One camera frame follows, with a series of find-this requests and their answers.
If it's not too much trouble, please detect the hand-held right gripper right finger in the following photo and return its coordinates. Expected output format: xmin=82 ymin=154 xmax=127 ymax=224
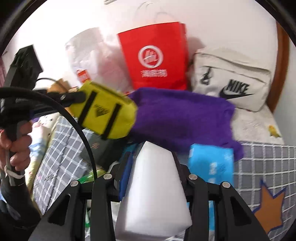
xmin=171 ymin=151 xmax=270 ymax=241

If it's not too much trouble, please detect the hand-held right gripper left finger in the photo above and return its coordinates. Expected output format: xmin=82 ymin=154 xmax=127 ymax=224
xmin=29 ymin=145 xmax=134 ymax=241

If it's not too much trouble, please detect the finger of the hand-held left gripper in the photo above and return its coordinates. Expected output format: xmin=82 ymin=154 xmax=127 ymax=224
xmin=45 ymin=91 xmax=86 ymax=107

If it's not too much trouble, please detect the white sponge block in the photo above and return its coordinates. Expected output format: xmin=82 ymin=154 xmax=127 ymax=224
xmin=115 ymin=140 xmax=193 ymax=239

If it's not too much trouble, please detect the green packet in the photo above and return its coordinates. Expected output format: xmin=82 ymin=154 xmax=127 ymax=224
xmin=77 ymin=169 xmax=109 ymax=184

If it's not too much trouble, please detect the yellow pouch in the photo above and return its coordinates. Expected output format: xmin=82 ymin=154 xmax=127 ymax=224
xmin=70 ymin=81 xmax=139 ymax=141

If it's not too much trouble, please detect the person's left forearm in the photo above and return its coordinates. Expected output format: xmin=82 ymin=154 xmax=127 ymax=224
xmin=0 ymin=171 xmax=43 ymax=241

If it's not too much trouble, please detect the person's left hand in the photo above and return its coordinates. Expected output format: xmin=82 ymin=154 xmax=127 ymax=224
xmin=0 ymin=120 xmax=33 ymax=173

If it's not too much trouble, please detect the brown cardboard piece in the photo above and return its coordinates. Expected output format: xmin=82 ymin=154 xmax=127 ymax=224
xmin=47 ymin=78 xmax=80 ymax=93

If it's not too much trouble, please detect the blue tissue packet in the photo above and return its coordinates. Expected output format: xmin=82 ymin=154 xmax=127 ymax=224
xmin=188 ymin=144 xmax=235 ymax=188

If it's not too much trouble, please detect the black box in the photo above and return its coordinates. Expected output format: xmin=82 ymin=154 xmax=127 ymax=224
xmin=80 ymin=128 xmax=130 ymax=169

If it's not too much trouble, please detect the white plastic bag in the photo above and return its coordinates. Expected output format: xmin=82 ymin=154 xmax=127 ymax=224
xmin=65 ymin=27 xmax=132 ymax=93

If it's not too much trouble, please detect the purple towel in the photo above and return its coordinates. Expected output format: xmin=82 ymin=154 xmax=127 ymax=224
xmin=128 ymin=88 xmax=245 ymax=161

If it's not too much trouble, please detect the grey checked blanket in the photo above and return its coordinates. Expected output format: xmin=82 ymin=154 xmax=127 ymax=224
xmin=32 ymin=116 xmax=296 ymax=241

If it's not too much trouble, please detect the red paper bag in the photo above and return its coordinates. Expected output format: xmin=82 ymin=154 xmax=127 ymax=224
xmin=117 ymin=9 xmax=188 ymax=92

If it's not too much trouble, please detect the beige canvas bag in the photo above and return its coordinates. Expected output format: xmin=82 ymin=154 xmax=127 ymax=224
xmin=192 ymin=47 xmax=272 ymax=112

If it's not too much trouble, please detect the wooden headboard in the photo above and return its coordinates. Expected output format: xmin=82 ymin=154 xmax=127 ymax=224
xmin=268 ymin=22 xmax=290 ymax=114

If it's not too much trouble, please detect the black cable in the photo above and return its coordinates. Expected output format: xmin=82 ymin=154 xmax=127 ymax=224
xmin=0 ymin=77 xmax=98 ymax=180

